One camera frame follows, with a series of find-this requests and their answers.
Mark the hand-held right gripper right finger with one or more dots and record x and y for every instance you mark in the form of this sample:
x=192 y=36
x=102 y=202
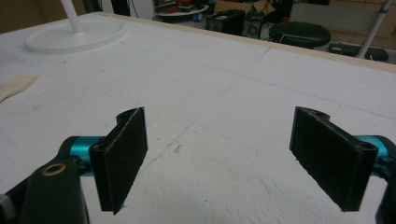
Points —
x=331 y=160

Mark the white metal pole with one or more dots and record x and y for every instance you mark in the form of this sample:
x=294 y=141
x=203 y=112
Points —
x=373 y=29

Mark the black speaker box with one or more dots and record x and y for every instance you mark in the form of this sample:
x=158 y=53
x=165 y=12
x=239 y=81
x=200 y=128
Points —
x=252 y=26

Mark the black round stool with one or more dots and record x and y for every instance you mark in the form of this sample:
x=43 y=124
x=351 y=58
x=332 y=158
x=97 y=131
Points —
x=299 y=34

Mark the black equipment case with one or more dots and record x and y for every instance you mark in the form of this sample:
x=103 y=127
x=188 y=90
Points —
x=225 y=21

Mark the white round lamp stand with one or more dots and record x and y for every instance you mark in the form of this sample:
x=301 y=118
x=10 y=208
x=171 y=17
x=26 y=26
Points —
x=74 y=34

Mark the black power strip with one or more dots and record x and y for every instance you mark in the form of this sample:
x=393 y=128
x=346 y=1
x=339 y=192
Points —
x=358 y=51

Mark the cardboard box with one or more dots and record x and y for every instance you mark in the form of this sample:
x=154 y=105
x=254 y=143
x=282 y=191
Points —
x=239 y=6

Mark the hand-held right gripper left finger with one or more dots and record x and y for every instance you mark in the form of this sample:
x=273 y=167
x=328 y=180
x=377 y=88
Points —
x=120 y=161

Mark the round white side table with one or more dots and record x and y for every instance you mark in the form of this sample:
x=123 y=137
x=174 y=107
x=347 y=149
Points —
x=182 y=11

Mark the pale wooden spatula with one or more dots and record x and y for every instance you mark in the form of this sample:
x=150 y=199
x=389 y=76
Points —
x=15 y=85

